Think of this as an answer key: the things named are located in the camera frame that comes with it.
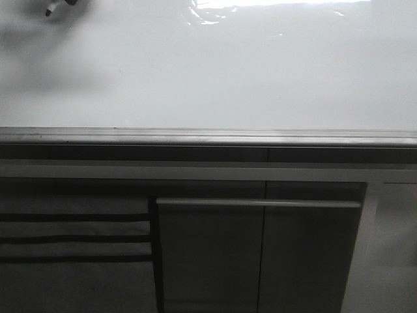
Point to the large white whiteboard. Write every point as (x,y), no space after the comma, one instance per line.
(200,72)

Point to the grey drawer unit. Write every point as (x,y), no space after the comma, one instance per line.
(76,248)

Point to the white whiteboard marker black tip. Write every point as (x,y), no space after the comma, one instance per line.
(52,5)

